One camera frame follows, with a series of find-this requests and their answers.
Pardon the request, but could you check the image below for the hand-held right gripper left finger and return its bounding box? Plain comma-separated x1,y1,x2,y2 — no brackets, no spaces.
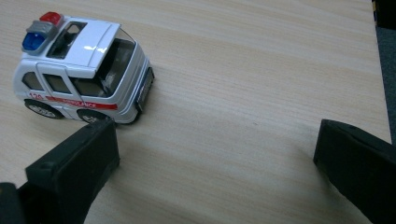
17,119,121,224

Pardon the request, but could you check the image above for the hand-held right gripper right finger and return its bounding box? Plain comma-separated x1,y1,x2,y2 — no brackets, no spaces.
313,119,396,224

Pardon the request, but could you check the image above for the black object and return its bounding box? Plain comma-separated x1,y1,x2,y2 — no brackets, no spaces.
12,11,156,125

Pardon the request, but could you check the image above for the black yellow-striped stand base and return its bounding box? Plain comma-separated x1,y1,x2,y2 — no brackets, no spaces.
371,0,396,31

